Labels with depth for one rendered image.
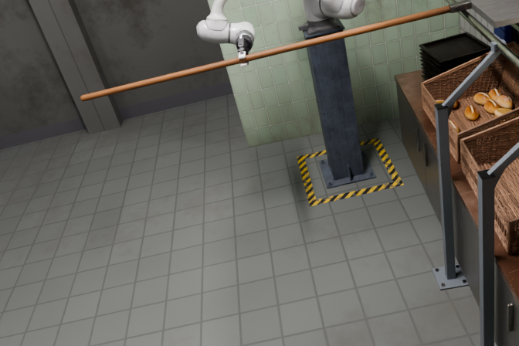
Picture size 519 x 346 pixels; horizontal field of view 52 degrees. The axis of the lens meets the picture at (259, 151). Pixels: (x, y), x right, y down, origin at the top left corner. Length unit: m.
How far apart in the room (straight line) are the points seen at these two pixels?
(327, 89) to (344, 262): 1.00
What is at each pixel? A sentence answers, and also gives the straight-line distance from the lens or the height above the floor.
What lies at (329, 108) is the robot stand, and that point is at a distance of 3.22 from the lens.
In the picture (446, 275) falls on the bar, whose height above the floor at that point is 0.03.
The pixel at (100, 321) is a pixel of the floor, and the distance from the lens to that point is 3.13.
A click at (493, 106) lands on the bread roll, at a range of 2.85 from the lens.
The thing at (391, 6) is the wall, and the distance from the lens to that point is 3.74.
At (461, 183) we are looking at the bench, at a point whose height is 0.58.
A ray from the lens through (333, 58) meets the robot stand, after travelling 3.10.
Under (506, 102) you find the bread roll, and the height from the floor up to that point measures 0.64.
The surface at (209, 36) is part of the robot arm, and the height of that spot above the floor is 1.21.
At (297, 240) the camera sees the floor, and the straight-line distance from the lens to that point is 3.11.
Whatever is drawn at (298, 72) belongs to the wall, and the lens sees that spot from 3.80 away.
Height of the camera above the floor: 2.04
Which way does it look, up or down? 31 degrees down
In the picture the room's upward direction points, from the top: 15 degrees counter-clockwise
